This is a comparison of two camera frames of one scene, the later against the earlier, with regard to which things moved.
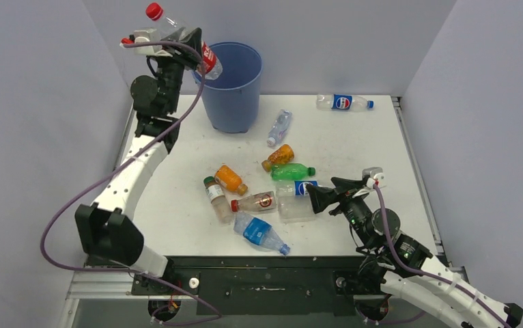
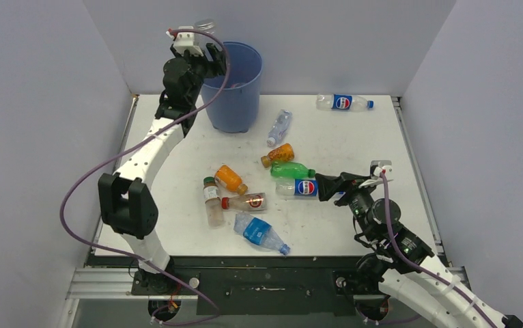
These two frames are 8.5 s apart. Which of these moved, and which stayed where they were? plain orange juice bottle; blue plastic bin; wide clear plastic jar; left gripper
Moved: wide clear plastic jar; left gripper
Stayed: blue plastic bin; plain orange juice bottle
